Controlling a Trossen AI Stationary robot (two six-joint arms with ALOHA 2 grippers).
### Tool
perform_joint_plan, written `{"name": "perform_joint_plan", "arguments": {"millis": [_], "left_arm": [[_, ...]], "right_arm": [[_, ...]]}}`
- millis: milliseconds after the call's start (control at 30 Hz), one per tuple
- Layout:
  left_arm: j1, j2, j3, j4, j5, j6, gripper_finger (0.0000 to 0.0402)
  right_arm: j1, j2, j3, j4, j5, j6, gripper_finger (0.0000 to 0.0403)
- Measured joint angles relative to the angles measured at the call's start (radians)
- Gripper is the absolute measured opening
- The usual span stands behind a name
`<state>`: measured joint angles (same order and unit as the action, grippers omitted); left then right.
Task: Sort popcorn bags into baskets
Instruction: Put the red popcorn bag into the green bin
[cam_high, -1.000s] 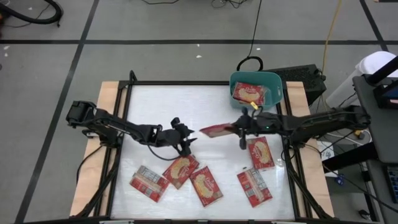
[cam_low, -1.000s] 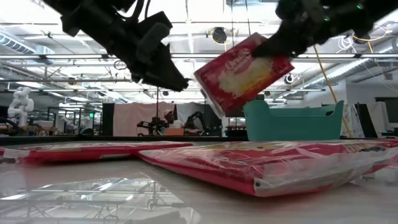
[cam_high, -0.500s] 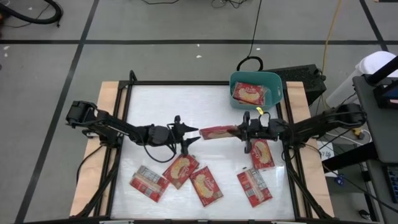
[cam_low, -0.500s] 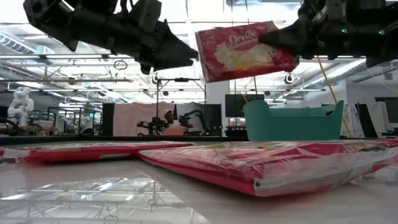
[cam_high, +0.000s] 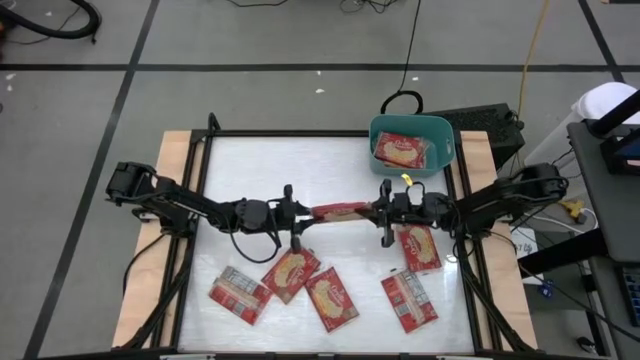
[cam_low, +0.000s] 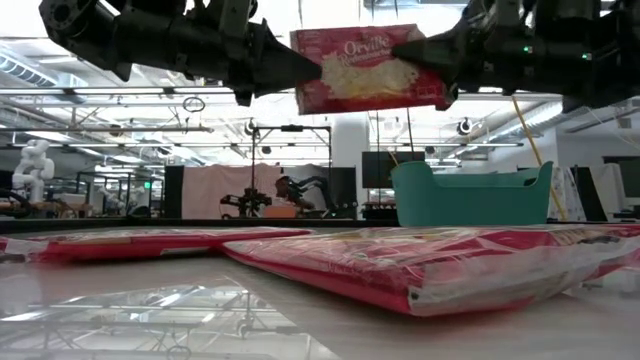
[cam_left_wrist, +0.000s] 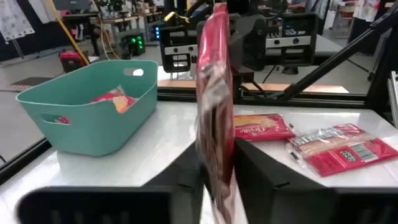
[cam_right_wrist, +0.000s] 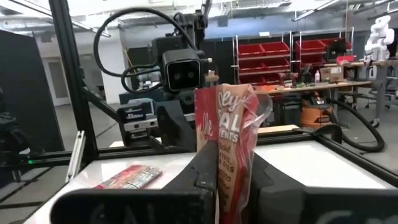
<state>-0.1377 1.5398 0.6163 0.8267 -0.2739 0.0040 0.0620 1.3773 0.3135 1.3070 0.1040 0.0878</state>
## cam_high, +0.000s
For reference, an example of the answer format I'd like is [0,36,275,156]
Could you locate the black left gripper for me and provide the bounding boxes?
[272,183,318,253]

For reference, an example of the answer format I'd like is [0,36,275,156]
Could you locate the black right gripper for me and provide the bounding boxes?
[357,178,426,249]

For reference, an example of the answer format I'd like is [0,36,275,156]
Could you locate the red popcorn bag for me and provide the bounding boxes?
[260,241,322,306]
[380,268,440,335]
[304,266,361,334]
[397,224,443,274]
[208,265,274,327]
[310,201,374,224]
[373,131,430,170]

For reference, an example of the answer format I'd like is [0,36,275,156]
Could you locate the teal plastic basket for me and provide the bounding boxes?
[368,113,456,177]

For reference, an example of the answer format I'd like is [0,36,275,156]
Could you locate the black computer case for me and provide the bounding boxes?
[422,102,526,170]

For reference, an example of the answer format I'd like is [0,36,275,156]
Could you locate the white paper sheet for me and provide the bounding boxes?
[509,225,540,260]

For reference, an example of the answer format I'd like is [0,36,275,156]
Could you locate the black desk leg beam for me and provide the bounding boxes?
[517,227,609,280]

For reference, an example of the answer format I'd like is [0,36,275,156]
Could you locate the yellow power plug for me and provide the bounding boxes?
[560,198,586,225]

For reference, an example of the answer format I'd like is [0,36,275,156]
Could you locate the dark grey desk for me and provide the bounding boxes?
[566,119,640,265]

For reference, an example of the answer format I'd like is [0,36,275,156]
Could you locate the white round bin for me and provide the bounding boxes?
[523,81,640,171]

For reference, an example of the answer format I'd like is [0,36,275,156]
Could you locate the black pole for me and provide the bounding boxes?
[588,88,640,137]

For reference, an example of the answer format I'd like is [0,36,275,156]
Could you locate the dark keyboard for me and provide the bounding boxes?
[621,266,640,327]

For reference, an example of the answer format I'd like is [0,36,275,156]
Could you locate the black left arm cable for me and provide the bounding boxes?
[227,219,282,265]

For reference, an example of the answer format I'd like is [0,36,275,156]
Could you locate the black metal table frame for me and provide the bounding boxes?
[117,112,539,360]

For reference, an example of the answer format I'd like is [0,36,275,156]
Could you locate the black cable with loop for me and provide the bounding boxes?
[379,0,425,116]

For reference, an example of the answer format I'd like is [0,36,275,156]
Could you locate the yellow cable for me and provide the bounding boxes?
[516,0,552,131]

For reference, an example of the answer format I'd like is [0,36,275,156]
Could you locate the tangled black cables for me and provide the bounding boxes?
[339,0,404,15]

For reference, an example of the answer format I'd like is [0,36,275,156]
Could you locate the white cable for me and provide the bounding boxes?
[522,207,600,236]

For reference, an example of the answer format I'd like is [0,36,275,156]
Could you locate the thick black hose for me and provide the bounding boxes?
[0,0,103,45]

